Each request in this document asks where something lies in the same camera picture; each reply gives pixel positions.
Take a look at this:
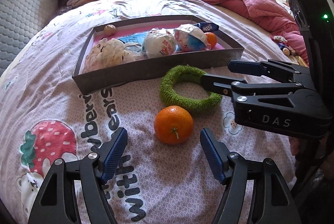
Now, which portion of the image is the orange tangerine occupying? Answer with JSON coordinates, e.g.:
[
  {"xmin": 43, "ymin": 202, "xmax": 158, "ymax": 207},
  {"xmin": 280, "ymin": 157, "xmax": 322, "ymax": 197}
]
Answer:
[
  {"xmin": 154, "ymin": 105, "xmax": 194, "ymax": 145},
  {"xmin": 205, "ymin": 32, "xmax": 217, "ymax": 49}
]

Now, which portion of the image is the orange tangerine in box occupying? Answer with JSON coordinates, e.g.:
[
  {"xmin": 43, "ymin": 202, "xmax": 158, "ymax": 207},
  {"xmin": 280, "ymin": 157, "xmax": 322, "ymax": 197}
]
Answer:
[{"xmin": 205, "ymin": 32, "xmax": 217, "ymax": 49}]

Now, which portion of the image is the cream drawstring cloth pouch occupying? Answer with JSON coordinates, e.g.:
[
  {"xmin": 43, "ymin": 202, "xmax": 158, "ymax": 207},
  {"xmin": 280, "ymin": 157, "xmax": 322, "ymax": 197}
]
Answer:
[{"xmin": 83, "ymin": 37, "xmax": 142, "ymax": 73}]

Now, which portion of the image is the person's right hand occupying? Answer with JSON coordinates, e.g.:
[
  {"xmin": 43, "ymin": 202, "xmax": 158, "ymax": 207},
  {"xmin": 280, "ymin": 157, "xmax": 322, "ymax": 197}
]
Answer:
[{"xmin": 289, "ymin": 137, "xmax": 306, "ymax": 156}]

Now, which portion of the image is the red packaged egg snack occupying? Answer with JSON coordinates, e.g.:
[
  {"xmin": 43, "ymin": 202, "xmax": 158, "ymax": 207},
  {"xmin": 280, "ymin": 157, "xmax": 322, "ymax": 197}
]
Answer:
[{"xmin": 142, "ymin": 28, "xmax": 177, "ymax": 58}]

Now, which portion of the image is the small colourful doll toy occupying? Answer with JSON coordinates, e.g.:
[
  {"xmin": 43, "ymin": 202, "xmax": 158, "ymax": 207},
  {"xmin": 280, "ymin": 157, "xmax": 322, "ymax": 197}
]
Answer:
[{"xmin": 271, "ymin": 35, "xmax": 297, "ymax": 56}]

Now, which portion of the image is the brown cardboard box tray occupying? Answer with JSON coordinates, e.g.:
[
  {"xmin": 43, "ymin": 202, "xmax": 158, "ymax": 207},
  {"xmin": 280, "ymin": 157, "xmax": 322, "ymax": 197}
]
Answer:
[{"xmin": 72, "ymin": 14, "xmax": 245, "ymax": 95}]

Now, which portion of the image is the white packaged egg snack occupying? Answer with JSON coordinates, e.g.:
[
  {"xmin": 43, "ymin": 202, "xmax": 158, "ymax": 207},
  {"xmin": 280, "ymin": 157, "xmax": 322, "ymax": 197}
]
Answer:
[{"xmin": 174, "ymin": 24, "xmax": 211, "ymax": 52}]

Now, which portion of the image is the grey quilted headboard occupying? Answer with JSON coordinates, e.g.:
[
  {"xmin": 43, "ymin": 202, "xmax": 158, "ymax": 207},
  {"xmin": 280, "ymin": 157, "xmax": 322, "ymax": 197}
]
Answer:
[{"xmin": 0, "ymin": 0, "xmax": 58, "ymax": 73}]

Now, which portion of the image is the blue snack packet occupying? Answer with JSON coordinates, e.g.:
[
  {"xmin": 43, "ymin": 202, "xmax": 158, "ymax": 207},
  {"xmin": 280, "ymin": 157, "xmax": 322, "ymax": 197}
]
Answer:
[{"xmin": 194, "ymin": 22, "xmax": 219, "ymax": 33}]

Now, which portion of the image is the red pink quilted blanket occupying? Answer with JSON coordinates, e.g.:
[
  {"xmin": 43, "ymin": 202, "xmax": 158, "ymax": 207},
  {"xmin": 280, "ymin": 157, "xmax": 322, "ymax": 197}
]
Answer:
[{"xmin": 201, "ymin": 0, "xmax": 309, "ymax": 63}]

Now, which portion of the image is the brown walnut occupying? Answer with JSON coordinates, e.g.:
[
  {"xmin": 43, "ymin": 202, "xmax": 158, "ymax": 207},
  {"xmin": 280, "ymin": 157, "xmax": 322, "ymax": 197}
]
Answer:
[{"xmin": 104, "ymin": 24, "xmax": 117, "ymax": 36}]

